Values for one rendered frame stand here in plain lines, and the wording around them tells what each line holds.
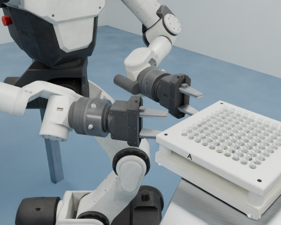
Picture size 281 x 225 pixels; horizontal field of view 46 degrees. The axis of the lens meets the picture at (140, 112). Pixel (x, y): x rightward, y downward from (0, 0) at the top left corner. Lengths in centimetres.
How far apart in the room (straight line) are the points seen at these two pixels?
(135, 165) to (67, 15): 56
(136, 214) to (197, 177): 98
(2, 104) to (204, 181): 46
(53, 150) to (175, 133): 138
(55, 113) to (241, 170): 42
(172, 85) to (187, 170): 26
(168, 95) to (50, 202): 80
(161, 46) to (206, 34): 328
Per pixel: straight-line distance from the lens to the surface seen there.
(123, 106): 73
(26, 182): 221
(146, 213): 163
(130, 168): 121
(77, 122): 75
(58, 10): 98
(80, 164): 228
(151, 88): 90
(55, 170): 209
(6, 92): 78
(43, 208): 148
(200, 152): 66
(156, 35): 119
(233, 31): 413
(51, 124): 78
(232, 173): 62
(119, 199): 137
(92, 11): 105
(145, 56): 99
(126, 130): 74
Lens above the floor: 133
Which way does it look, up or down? 28 degrees down
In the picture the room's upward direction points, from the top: straight up
